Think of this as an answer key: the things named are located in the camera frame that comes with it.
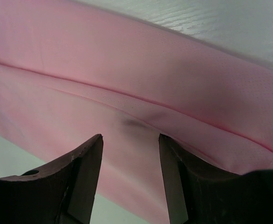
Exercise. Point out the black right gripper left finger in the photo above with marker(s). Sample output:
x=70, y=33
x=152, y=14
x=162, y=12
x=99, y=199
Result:
x=59, y=192

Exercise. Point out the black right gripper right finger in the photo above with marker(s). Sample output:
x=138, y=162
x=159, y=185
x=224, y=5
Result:
x=200, y=193

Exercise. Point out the pink t shirt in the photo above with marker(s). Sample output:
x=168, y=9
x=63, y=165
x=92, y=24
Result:
x=199, y=71

